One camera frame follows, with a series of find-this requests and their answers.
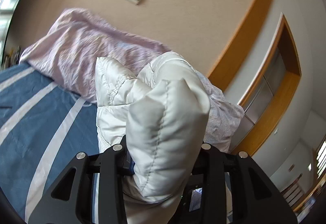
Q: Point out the blue striped bed sheet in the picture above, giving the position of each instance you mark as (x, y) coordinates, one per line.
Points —
(33, 117)

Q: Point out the wooden furniture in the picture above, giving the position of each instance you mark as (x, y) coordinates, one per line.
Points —
(305, 183)

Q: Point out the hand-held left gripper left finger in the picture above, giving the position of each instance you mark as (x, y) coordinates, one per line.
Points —
(112, 163)

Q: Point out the small white wall plate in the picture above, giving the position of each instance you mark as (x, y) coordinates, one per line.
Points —
(276, 132)

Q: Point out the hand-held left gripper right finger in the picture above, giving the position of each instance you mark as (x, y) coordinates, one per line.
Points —
(216, 170)

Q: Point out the wooden framed glass door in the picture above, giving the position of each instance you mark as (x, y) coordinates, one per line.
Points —
(275, 86)

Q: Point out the wooden wall trim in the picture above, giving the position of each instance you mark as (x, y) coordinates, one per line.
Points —
(244, 35)

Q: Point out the white puffer jacket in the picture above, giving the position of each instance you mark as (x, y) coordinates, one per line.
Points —
(158, 122)

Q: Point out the pink pillow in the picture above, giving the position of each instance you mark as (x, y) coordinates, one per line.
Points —
(84, 61)

